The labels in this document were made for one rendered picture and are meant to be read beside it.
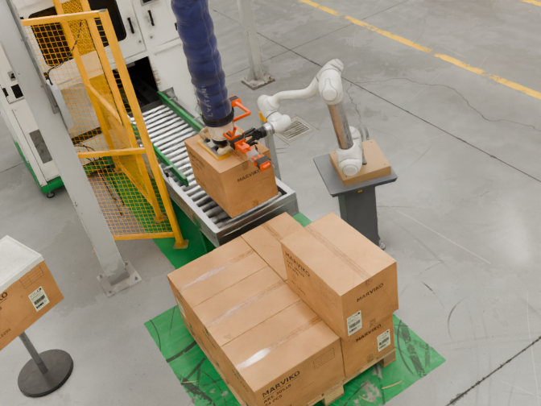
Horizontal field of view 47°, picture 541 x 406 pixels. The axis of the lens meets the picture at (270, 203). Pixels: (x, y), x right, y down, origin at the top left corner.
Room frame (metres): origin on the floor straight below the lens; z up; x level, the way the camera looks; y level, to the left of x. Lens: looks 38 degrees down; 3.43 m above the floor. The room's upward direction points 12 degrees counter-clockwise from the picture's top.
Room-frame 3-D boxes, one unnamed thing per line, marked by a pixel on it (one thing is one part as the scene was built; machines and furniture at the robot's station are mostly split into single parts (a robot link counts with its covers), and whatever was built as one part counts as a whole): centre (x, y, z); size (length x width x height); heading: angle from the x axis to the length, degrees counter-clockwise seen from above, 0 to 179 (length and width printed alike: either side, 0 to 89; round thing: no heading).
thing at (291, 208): (3.58, 0.12, 0.48); 0.70 x 0.03 x 0.15; 115
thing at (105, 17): (4.18, 1.19, 1.05); 0.87 x 0.10 x 2.10; 77
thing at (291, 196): (3.58, 0.12, 0.58); 0.70 x 0.03 x 0.06; 115
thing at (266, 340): (2.83, 0.10, 0.34); 1.20 x 1.00 x 0.40; 25
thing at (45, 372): (2.98, 1.83, 0.31); 0.40 x 0.40 x 0.62
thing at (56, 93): (3.87, 1.26, 1.62); 0.20 x 0.05 x 0.30; 25
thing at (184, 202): (4.50, 0.91, 0.50); 2.31 x 0.05 x 0.19; 25
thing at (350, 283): (2.64, -0.32, 0.74); 0.60 x 0.40 x 0.40; 26
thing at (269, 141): (4.31, -0.09, 0.50); 0.07 x 0.07 x 1.00; 25
